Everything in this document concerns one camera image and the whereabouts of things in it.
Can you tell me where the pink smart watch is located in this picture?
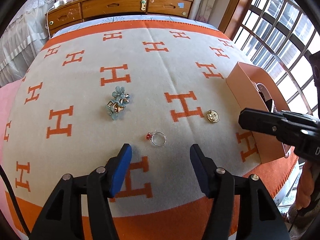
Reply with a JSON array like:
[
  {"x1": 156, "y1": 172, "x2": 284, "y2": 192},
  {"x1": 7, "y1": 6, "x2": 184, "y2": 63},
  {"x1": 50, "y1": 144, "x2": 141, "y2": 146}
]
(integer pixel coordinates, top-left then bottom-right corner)
[{"x1": 255, "y1": 83, "x2": 275, "y2": 113}]

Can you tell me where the gold round brooch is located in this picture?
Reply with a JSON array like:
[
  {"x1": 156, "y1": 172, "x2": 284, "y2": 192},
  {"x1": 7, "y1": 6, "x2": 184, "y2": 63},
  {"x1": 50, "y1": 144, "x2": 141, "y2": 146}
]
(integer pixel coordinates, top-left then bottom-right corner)
[{"x1": 207, "y1": 109, "x2": 220, "y2": 123}]

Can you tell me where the silver ring red stone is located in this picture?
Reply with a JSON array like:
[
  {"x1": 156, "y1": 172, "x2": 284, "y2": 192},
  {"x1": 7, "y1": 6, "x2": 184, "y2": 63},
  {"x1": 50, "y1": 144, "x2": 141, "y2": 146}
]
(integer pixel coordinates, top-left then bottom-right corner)
[{"x1": 146, "y1": 131, "x2": 167, "y2": 147}]

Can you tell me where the metal window grille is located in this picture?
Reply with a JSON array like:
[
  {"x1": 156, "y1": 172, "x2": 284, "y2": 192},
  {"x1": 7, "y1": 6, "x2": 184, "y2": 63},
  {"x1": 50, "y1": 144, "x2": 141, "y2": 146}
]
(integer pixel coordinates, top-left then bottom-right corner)
[{"x1": 233, "y1": 0, "x2": 319, "y2": 117}]

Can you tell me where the pink plastic tray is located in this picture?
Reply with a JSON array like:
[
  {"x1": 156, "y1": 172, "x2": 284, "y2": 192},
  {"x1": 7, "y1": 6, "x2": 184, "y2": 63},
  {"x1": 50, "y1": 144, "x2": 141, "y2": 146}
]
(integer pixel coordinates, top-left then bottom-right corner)
[{"x1": 226, "y1": 62, "x2": 290, "y2": 164}]

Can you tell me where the orange beige H blanket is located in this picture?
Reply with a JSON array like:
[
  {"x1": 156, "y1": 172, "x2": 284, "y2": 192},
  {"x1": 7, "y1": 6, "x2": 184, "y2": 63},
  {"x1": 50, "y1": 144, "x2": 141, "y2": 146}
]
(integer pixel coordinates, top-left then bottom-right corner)
[{"x1": 1, "y1": 20, "x2": 297, "y2": 239}]

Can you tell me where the white lace covered furniture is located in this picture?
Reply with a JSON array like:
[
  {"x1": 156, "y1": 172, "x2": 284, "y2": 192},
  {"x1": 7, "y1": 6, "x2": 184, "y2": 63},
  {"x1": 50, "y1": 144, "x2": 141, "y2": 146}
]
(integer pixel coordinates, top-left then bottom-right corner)
[{"x1": 0, "y1": 0, "x2": 55, "y2": 87}]

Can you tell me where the wooden desk with drawers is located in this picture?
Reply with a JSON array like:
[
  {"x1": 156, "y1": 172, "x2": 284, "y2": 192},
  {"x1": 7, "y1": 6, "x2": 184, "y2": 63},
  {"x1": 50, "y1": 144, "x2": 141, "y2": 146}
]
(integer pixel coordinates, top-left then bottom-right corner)
[{"x1": 47, "y1": 0, "x2": 193, "y2": 36}]

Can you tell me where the light blue bed sheet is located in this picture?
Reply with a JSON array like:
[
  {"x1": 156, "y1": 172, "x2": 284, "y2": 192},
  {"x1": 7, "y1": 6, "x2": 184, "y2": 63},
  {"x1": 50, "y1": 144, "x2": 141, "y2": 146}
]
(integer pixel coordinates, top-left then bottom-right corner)
[{"x1": 51, "y1": 15, "x2": 218, "y2": 39}]

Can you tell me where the white charger cable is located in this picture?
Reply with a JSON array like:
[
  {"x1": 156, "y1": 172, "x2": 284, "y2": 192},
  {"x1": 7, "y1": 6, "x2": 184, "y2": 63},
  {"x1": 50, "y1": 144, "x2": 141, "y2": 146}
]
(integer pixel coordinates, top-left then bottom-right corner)
[{"x1": 44, "y1": 0, "x2": 68, "y2": 40}]

